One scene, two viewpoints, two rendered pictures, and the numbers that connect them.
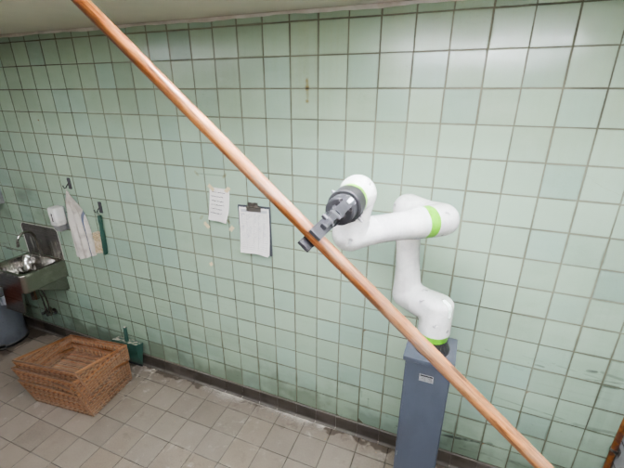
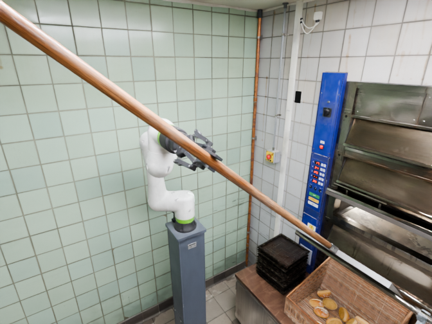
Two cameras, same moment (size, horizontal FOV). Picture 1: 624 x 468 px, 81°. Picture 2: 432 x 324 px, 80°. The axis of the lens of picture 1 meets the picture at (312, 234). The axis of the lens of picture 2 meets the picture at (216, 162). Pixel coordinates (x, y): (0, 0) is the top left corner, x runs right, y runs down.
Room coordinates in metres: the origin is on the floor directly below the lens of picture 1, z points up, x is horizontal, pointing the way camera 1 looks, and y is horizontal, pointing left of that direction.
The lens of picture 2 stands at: (0.31, 0.54, 2.21)
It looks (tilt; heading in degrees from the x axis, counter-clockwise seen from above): 21 degrees down; 305
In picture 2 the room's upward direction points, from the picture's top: straight up
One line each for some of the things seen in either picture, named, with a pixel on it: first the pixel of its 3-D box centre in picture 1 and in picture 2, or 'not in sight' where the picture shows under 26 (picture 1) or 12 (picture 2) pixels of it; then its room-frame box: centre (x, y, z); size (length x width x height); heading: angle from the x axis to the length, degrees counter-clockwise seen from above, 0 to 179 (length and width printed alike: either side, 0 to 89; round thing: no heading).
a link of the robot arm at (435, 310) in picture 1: (433, 315); (182, 205); (1.32, -0.51, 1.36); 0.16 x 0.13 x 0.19; 32
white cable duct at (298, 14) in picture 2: not in sight; (283, 159); (1.01, -1.43, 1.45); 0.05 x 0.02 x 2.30; 158
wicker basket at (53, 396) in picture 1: (78, 379); not in sight; (2.26, 1.82, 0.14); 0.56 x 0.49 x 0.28; 74
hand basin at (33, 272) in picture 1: (31, 281); not in sight; (2.80, 2.42, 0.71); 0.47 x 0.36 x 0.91; 68
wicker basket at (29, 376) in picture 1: (73, 368); not in sight; (2.25, 1.82, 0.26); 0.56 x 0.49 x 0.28; 75
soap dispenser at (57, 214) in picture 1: (58, 218); not in sight; (2.79, 2.03, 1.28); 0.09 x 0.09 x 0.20; 68
